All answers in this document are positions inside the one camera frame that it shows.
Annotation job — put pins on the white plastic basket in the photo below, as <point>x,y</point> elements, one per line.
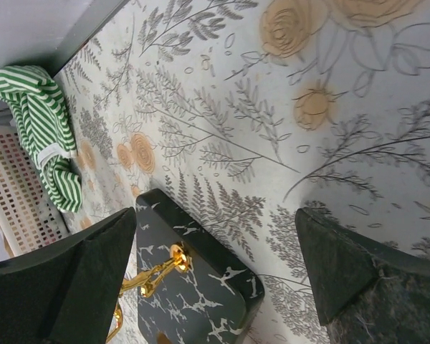
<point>28,219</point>

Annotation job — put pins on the floral table mat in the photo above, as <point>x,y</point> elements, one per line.
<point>245,111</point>

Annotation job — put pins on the gold wine glass rack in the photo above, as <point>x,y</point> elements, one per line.
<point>189,288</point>

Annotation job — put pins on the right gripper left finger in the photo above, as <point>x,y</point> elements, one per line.
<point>66,292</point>

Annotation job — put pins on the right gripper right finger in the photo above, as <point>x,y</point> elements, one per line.
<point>364,291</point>

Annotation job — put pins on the green striped cloth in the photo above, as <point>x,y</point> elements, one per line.
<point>42,123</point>

